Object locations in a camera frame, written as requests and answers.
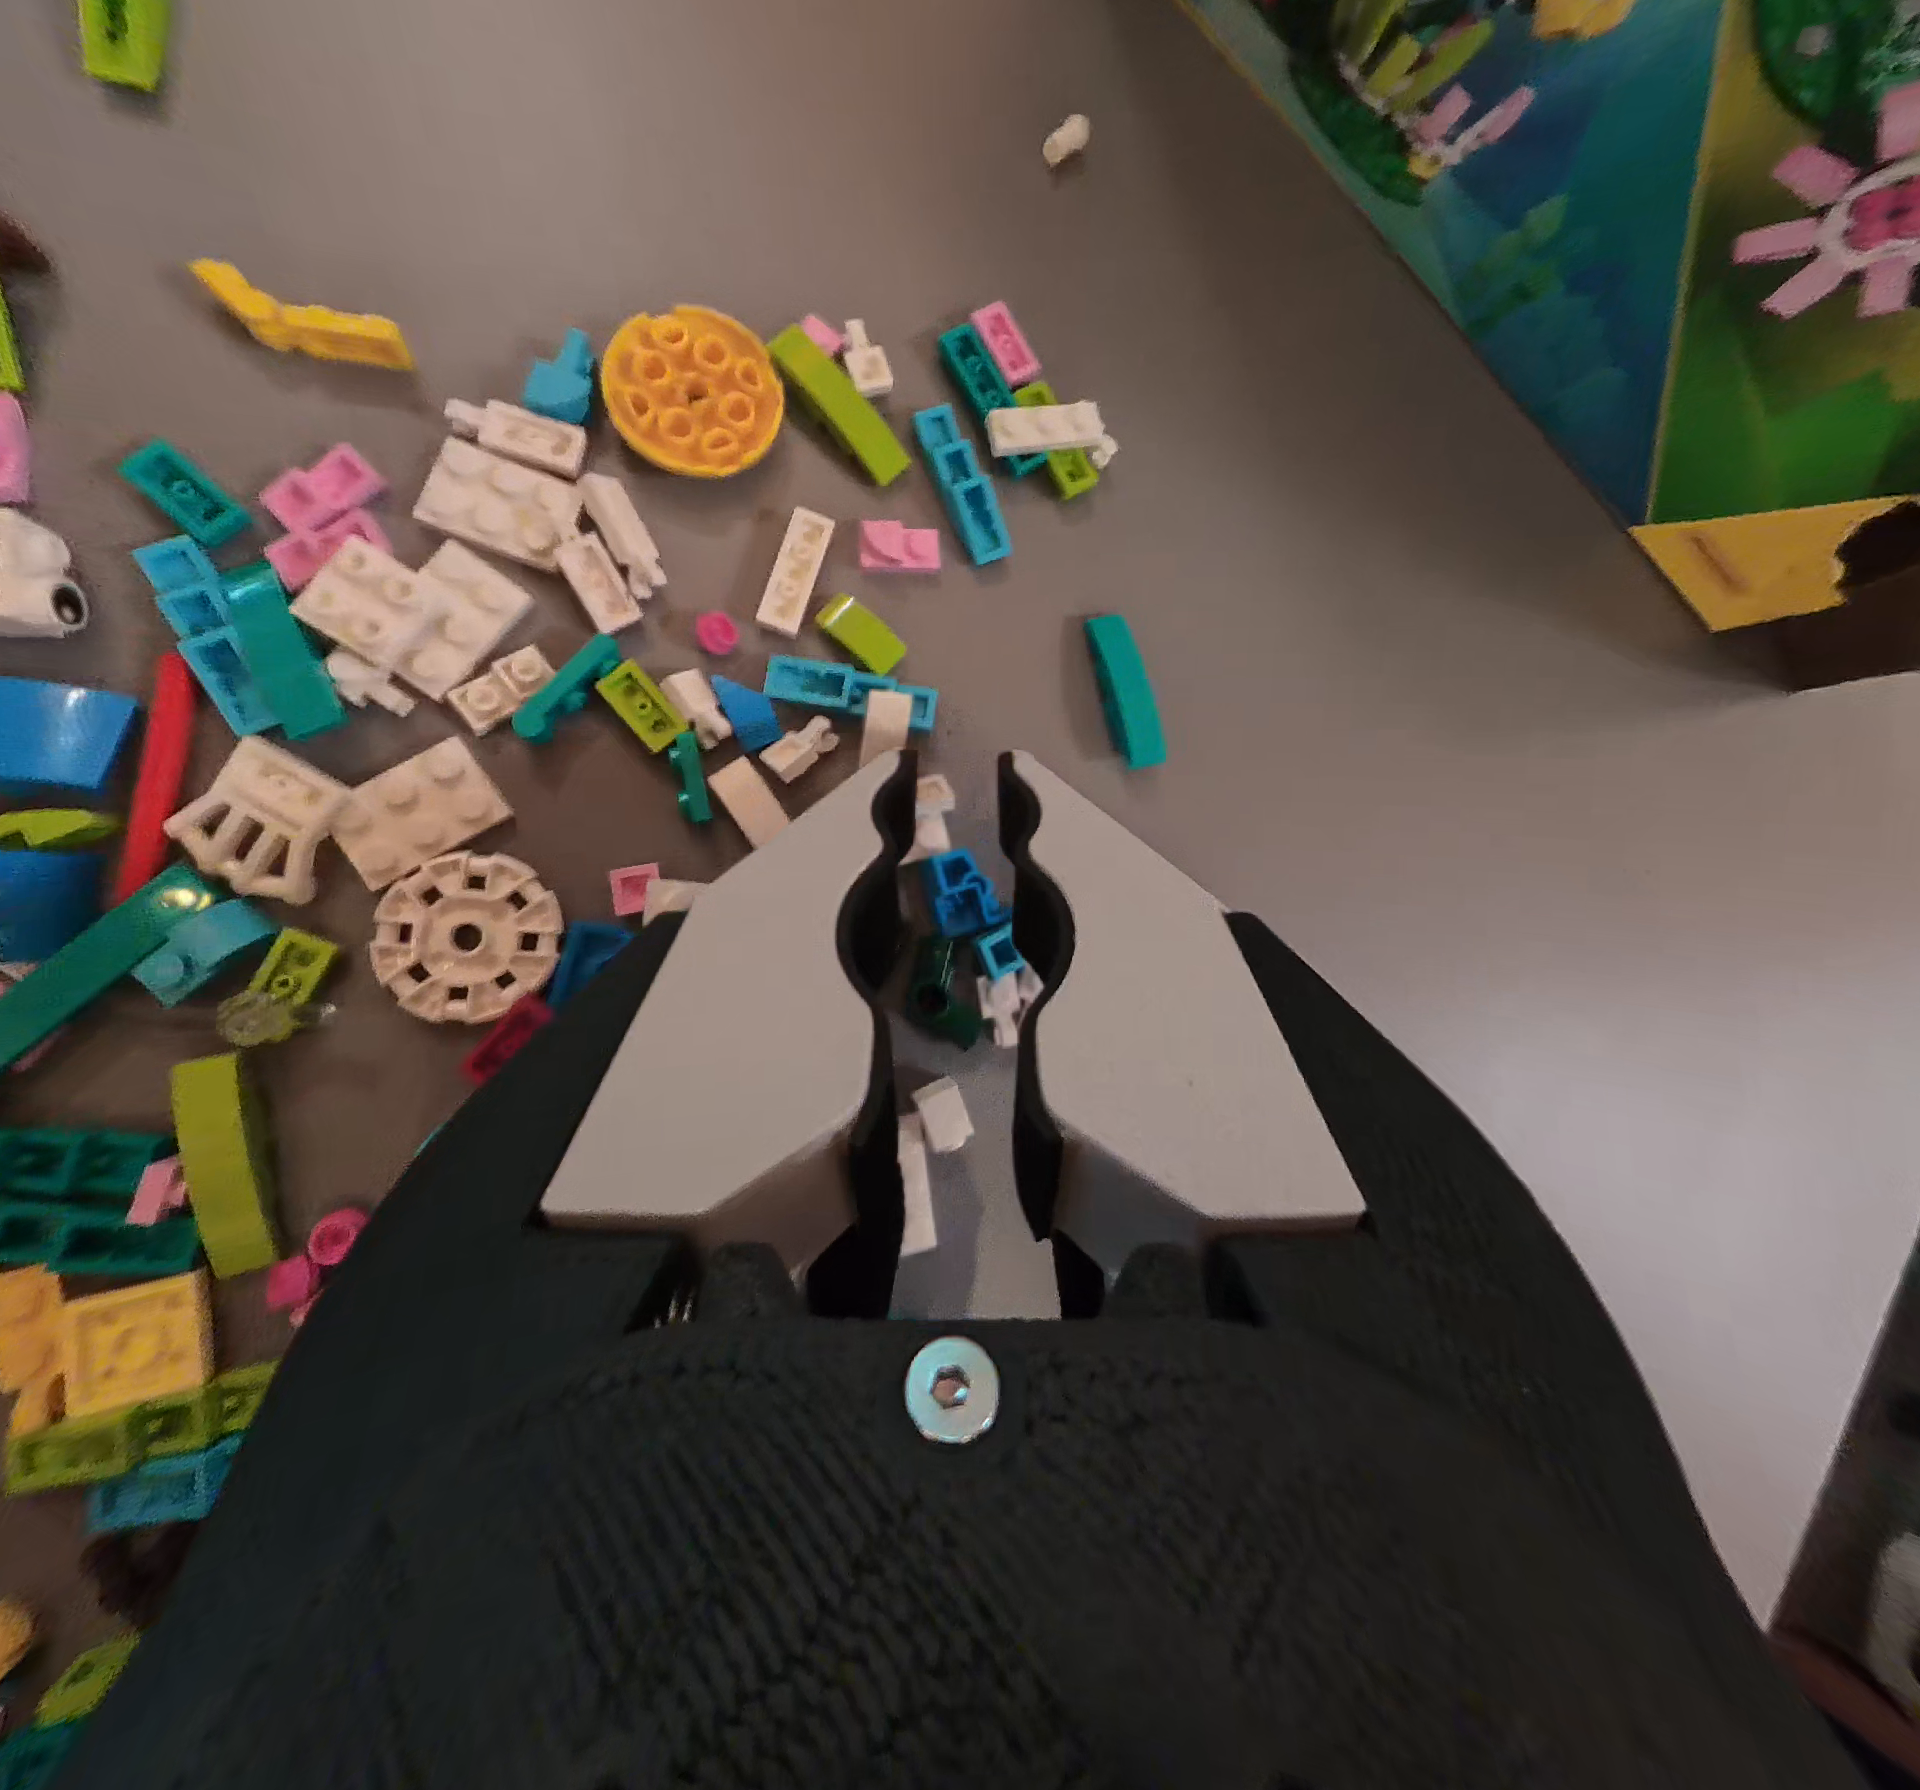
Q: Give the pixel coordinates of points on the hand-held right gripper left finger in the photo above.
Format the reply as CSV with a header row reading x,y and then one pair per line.
x,y
721,1057

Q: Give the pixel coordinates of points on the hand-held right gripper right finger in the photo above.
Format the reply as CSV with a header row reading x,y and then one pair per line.
x,y
1187,1070

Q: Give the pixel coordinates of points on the small blue brick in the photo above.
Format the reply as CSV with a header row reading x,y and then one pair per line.
x,y
956,888

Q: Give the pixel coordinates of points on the pile of colourful toy bricks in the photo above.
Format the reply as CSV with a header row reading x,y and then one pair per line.
x,y
467,502

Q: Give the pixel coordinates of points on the yellow toy brick set box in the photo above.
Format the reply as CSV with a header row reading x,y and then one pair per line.
x,y
1499,169

